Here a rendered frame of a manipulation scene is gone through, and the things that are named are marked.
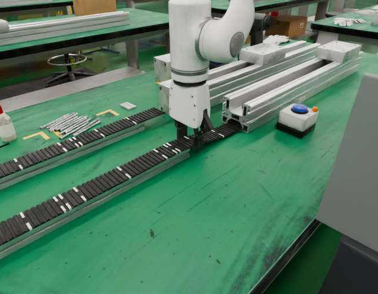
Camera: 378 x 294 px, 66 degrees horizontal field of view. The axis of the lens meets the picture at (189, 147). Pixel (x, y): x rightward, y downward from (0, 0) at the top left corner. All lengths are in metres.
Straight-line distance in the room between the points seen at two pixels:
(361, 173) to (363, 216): 0.08
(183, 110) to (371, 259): 0.46
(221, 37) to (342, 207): 0.37
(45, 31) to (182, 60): 1.60
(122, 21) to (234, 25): 1.88
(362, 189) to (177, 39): 0.43
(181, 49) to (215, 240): 0.37
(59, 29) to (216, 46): 1.70
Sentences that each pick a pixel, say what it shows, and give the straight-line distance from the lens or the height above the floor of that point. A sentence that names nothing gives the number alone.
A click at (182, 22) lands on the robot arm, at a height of 1.10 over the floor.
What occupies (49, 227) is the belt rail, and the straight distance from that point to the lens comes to 0.60.
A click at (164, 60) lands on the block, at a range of 1.16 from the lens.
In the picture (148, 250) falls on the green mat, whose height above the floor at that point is 0.78.
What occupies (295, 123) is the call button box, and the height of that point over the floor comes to 0.82.
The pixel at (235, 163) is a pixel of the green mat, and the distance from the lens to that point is 0.72.
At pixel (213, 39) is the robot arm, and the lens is 0.57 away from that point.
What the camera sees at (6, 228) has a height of 0.81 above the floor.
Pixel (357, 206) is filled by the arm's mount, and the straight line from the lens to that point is 0.57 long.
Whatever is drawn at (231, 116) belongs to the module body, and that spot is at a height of 0.81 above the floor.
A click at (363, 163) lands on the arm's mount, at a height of 0.93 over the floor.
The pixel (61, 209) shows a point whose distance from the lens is 0.59.
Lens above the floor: 1.20
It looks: 33 degrees down
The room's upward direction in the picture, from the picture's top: straight up
